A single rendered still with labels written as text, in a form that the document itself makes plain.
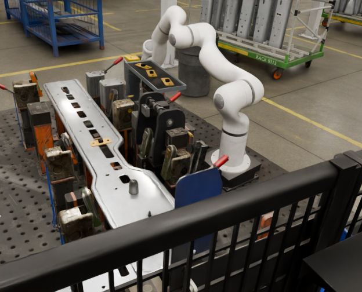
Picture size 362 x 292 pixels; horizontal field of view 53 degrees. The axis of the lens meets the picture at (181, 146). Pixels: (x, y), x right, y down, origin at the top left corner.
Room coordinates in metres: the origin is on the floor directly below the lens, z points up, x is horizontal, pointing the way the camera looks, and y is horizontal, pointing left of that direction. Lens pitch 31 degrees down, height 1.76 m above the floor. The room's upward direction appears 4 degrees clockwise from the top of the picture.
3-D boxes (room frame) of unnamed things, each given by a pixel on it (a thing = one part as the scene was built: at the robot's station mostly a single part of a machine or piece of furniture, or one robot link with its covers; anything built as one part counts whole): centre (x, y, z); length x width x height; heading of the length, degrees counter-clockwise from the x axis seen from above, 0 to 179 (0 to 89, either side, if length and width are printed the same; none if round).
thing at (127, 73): (1.83, 0.28, 0.92); 0.08 x 0.08 x 0.44; 31
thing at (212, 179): (0.60, -0.04, 1.17); 0.12 x 0.01 x 0.34; 121
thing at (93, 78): (1.83, 0.47, 0.88); 0.11 x 0.10 x 0.36; 121
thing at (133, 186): (0.94, 0.14, 1.02); 0.03 x 0.03 x 0.07
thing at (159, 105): (1.25, 0.09, 0.94); 0.18 x 0.13 x 0.49; 31
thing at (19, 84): (1.65, 0.78, 0.88); 0.15 x 0.11 x 0.36; 121
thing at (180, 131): (1.15, 0.02, 0.91); 0.07 x 0.05 x 0.42; 121
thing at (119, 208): (1.25, 0.33, 1.00); 1.38 x 0.22 x 0.02; 31
